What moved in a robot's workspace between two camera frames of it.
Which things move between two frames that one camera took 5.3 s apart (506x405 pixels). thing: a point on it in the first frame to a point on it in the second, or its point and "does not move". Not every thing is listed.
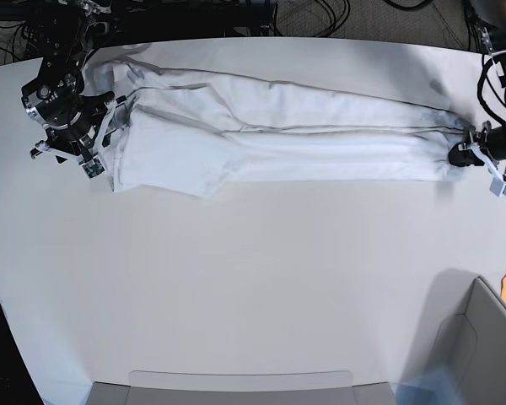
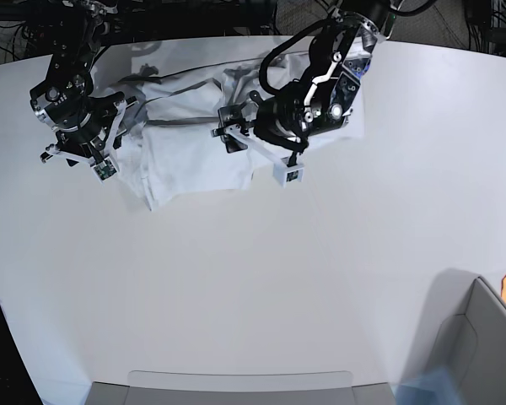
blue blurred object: (440, 387) does not move
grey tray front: (196, 388) does not move
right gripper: (499, 143) to (276, 126)
